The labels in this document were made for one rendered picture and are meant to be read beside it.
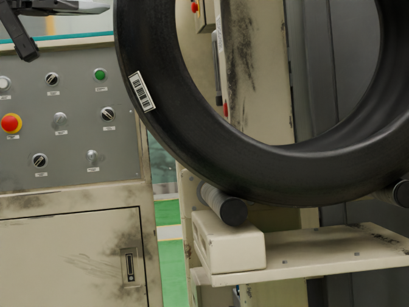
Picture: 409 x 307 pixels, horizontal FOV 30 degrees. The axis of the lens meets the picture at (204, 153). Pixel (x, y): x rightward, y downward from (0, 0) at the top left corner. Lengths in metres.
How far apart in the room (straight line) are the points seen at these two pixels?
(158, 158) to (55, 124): 8.61
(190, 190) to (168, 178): 9.04
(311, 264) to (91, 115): 0.89
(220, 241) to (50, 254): 0.81
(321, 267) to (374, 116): 0.37
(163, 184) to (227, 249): 9.36
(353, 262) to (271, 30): 0.55
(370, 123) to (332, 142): 0.08
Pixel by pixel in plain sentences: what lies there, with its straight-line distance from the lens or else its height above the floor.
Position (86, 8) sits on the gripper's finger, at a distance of 1.25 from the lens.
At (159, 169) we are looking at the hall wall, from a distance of 10.55.
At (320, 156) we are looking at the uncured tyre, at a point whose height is 0.98.
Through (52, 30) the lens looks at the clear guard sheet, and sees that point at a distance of 1.95.
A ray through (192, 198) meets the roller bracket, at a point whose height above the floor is 0.89.
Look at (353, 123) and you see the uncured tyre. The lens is 1.47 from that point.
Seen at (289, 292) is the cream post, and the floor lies 0.67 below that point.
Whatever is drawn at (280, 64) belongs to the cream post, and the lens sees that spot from 1.57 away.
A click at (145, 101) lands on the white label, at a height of 1.08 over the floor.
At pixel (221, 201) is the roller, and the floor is 0.92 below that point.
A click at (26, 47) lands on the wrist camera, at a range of 1.26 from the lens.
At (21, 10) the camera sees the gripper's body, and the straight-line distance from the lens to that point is 1.25.
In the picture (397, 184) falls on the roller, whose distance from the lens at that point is 1.25.
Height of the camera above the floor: 1.06
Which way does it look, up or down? 3 degrees down
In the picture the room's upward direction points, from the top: 5 degrees counter-clockwise
